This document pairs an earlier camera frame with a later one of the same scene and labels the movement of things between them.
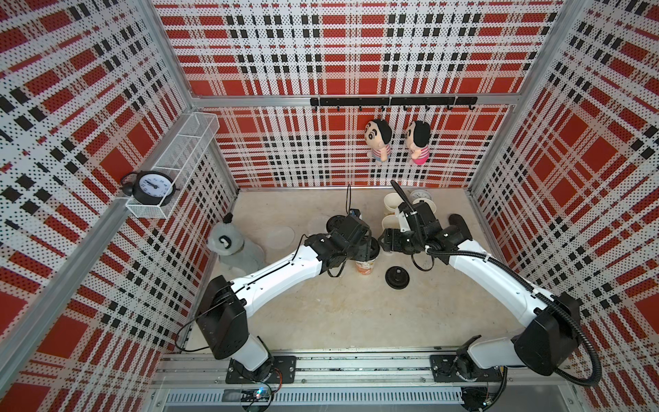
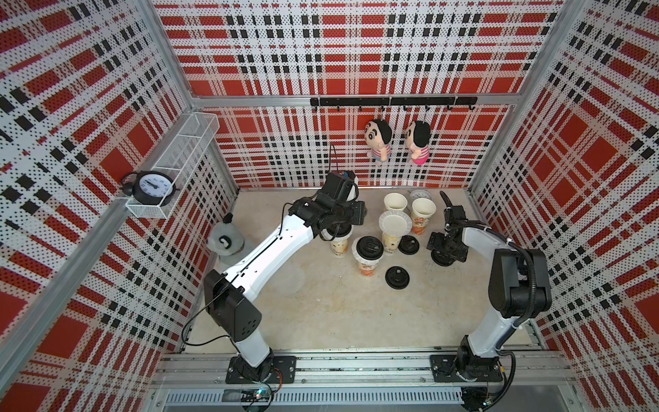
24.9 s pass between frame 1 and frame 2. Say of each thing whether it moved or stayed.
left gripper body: moved
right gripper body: moved
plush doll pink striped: stayed
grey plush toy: stayed
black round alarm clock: stayed
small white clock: stayed
